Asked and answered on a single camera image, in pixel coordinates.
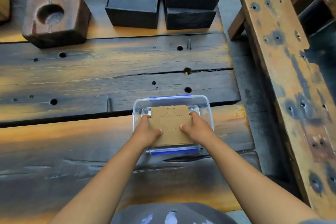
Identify person's right hand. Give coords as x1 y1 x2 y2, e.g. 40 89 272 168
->
179 111 218 149

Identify person's left hand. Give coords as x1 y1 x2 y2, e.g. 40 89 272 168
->
131 115 164 153

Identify clear plastic container blue clips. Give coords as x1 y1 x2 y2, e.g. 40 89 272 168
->
132 94 215 156

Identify brown cardboard stack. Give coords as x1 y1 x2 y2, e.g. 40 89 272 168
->
148 105 196 147

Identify person's right forearm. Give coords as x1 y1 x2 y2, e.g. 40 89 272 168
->
202 137 322 224

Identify person's left forearm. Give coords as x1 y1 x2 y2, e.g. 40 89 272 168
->
50 140 152 224

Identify rustic wooden table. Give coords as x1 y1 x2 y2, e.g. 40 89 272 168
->
0 0 263 224

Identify grey printed shirt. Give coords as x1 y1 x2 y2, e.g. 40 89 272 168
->
110 202 231 224

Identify weathered wooden bench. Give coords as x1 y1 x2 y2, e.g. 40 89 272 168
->
227 0 336 219

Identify dark wooden ashtray block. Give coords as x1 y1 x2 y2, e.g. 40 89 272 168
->
22 0 91 49

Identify dark rustic wooden chair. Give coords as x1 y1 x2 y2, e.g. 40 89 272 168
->
298 0 336 37

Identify light wooden ashtray block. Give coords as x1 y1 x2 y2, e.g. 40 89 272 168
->
0 0 12 25

